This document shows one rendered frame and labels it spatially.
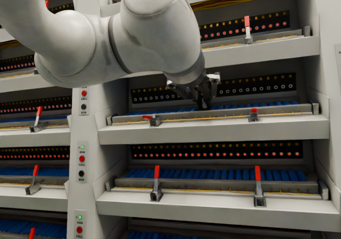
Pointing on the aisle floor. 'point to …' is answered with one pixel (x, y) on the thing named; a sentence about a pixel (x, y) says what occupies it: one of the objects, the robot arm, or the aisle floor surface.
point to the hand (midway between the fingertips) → (202, 99)
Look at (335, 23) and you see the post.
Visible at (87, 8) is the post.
